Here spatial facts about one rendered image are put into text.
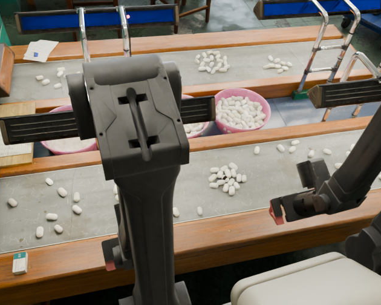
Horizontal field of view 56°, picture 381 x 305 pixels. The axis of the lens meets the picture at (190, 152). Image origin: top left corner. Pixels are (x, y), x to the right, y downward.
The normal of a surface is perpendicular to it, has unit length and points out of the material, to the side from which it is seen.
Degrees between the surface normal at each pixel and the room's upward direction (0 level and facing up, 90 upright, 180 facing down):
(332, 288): 43
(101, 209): 0
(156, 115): 13
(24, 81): 0
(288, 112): 0
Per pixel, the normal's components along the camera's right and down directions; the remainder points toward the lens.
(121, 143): 0.14, -0.46
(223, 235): 0.07, -0.64
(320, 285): -0.15, -0.98
